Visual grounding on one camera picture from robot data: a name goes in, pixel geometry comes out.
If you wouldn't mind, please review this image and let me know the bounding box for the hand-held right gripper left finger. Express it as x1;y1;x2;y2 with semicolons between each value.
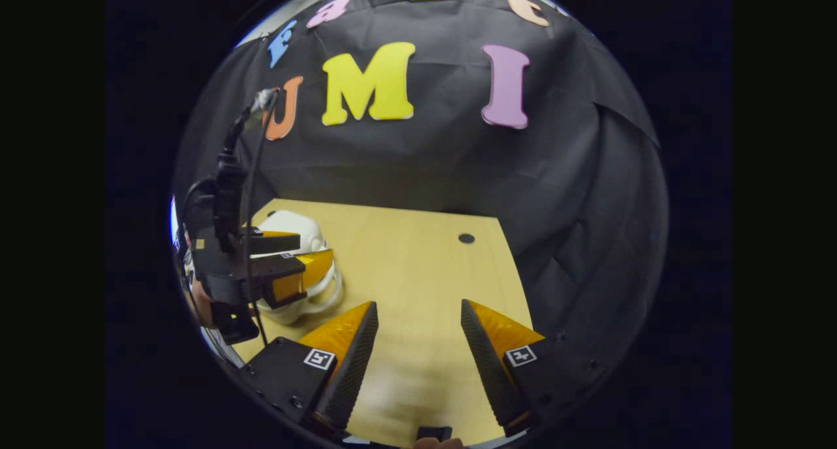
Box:
239;301;379;433

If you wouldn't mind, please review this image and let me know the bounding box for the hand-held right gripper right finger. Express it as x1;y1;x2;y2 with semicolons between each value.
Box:
460;299;609;438

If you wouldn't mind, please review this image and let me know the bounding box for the white suitcase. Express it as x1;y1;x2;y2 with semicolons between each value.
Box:
252;210;344;325

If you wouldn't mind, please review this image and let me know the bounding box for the black backdrop cloth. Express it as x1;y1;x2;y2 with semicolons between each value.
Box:
173;0;669;378

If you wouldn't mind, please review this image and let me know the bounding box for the black cable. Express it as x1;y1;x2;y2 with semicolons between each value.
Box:
243;91;281;346

